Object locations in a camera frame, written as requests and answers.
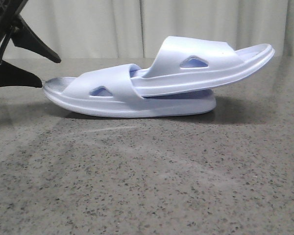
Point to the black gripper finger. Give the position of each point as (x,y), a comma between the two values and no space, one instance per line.
(25,38)
(11,75)

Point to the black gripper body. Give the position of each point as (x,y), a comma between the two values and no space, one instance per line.
(10,21)

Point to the pale green curtain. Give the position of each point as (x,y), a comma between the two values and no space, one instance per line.
(137,28)

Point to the light blue slipper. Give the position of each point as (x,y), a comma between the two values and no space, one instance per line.
(187,64)
(110,93)

